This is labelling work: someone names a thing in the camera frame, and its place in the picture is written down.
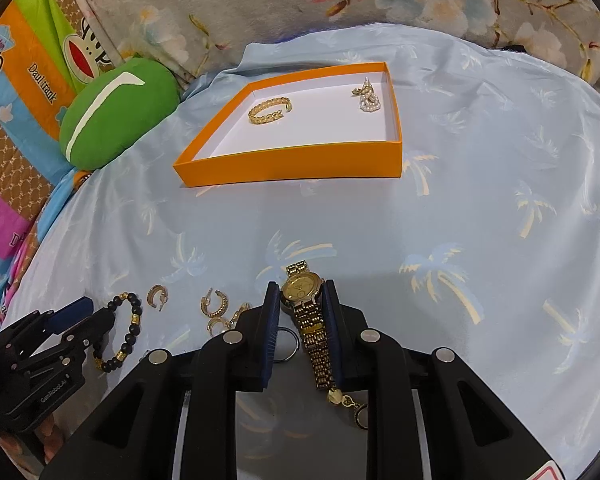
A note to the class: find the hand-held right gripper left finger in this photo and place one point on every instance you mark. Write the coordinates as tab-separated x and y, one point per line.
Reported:
270	335

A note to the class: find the orange shallow cardboard box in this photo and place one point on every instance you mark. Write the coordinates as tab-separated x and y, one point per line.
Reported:
290	165

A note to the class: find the gold studded hoop earring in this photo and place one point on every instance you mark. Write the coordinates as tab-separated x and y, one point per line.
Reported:
155	297

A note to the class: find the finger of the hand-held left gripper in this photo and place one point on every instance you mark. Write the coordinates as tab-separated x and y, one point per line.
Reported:
92	332
72	311

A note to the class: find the gold metal wristwatch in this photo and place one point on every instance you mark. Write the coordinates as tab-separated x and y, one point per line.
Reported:
300	291

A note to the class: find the colourful cartoon blanket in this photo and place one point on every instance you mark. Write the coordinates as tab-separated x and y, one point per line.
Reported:
35	50

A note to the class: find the gold braided bangle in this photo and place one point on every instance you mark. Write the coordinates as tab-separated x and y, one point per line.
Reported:
267	118

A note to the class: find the gold round pendant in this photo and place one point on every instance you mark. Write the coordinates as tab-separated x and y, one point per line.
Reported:
362	422

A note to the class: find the light blue palm-print cloth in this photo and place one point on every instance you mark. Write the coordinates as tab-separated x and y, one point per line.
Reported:
480	185

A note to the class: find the grey floral blanket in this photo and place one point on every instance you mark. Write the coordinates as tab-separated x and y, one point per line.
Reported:
330	0

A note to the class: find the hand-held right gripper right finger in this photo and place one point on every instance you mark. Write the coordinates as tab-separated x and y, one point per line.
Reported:
332	340

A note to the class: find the green plush cushion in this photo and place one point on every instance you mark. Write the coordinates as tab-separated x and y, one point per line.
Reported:
140	120

